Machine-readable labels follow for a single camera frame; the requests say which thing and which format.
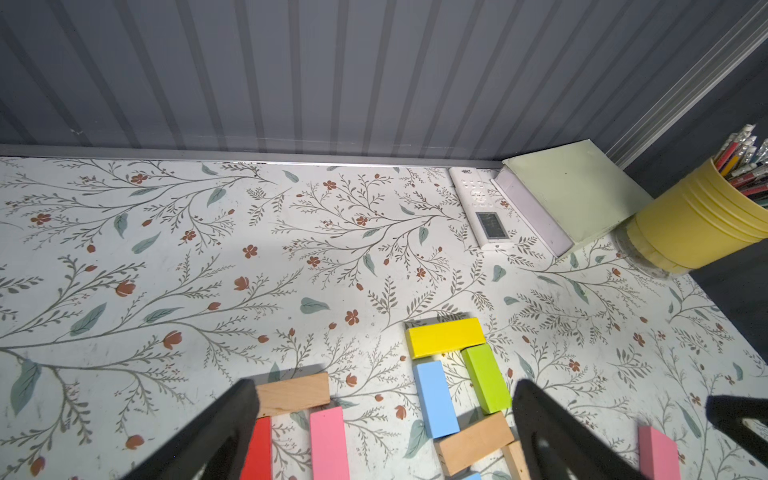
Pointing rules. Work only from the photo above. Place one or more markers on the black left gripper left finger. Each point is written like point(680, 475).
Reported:
point(213, 445)

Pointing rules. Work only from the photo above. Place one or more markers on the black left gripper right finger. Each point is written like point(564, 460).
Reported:
point(556, 445)

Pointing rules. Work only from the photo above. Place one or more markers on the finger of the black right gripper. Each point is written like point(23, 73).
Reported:
point(728, 413)

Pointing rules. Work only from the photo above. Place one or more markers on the natural wood block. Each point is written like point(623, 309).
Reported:
point(515, 460)
point(461, 450)

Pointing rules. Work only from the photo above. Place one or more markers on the red block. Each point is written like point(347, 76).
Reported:
point(258, 461)

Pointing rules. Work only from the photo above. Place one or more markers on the lime green block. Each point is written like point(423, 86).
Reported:
point(487, 379)

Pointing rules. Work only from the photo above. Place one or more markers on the numbered wood block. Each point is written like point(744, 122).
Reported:
point(294, 395)

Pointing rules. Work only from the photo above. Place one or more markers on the pink block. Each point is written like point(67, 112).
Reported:
point(658, 455)
point(329, 453)

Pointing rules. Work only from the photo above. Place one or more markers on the yellow block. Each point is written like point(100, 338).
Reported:
point(439, 338)

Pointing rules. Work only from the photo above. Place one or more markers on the yellow pencil cup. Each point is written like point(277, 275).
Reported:
point(700, 220)

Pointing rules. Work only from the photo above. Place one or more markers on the white remote control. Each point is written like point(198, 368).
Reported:
point(482, 204)

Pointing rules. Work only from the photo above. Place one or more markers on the pale green book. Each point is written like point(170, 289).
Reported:
point(570, 195)

